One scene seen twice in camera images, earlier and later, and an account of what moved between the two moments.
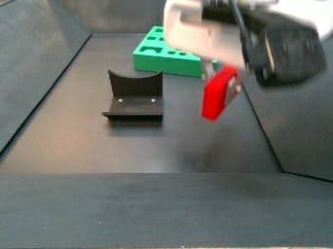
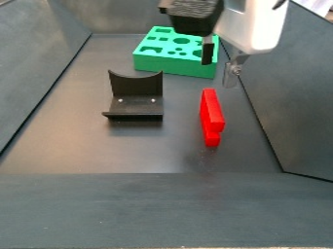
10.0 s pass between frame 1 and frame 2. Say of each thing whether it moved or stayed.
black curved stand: stayed
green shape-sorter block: stayed
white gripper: moved
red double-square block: moved
